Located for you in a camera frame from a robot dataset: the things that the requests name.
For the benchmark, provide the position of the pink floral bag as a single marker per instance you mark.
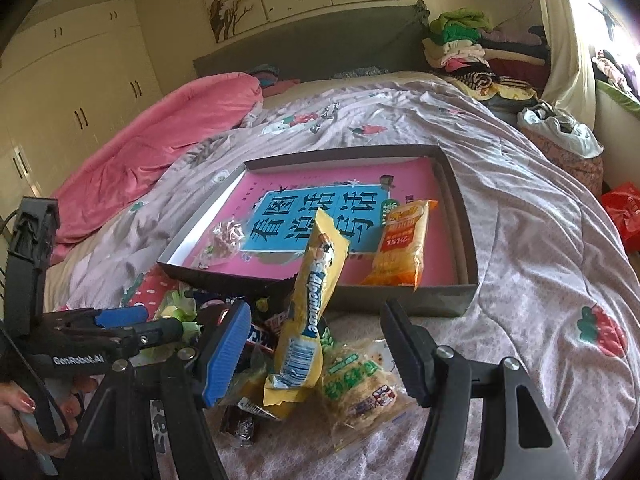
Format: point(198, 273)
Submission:
point(575, 170)

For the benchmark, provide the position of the clear wrapped candy bag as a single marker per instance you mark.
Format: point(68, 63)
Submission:
point(222, 240)

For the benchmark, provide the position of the grey headboard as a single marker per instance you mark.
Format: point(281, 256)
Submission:
point(325, 45)

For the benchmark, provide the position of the cream curtain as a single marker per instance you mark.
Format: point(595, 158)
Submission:
point(565, 60)

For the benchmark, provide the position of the orange snack packet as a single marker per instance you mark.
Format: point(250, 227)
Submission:
point(400, 250)

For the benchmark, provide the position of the pile of folded clothes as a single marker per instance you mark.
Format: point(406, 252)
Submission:
point(465, 45)

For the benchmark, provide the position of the blue and pink cloth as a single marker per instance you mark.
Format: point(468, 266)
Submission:
point(270, 77)

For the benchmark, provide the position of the black cartoon snack packet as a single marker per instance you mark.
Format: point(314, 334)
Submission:
point(270, 302)

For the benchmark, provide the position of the blue cookie packet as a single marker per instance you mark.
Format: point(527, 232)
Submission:
point(205, 299)

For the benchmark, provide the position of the pink quilt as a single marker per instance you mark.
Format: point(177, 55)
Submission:
point(150, 135)

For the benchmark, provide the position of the white plastic bag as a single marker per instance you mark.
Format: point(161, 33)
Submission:
point(575, 135)

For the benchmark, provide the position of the clear rice cracker packet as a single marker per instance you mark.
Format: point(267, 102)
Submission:
point(360, 385)

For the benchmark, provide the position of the pink picture book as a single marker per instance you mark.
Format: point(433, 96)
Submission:
point(280, 185)

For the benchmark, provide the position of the person's left hand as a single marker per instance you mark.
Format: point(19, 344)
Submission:
point(15, 402)

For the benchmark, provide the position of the red plastic bag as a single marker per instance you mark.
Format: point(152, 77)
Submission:
point(622, 210)

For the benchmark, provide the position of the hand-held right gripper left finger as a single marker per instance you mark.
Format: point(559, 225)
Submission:
point(225, 360)

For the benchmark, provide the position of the grey cardboard box tray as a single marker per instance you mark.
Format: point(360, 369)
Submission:
point(400, 302)

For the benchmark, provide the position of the beige bed sheet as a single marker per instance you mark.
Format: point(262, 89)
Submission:
point(350, 85)

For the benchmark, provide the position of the cream wardrobe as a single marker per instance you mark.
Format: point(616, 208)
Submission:
point(75, 85)

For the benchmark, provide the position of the long yellow candy packet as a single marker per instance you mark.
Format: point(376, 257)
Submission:
point(310, 300)

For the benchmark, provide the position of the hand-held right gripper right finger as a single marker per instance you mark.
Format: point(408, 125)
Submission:
point(407, 355)

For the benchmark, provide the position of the brown chocolate bar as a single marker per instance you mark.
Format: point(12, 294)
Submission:
point(262, 335)

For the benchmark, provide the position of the dark wrapped candy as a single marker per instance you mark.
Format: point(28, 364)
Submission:
point(240, 425)

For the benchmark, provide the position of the green yellow snack packet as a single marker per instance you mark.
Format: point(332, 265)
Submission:
point(177, 307)

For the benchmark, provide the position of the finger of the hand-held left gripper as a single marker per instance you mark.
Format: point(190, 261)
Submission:
point(155, 332)
point(122, 317)

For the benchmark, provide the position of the clothes on window ledge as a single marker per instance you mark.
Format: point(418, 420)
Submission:
point(610, 70)

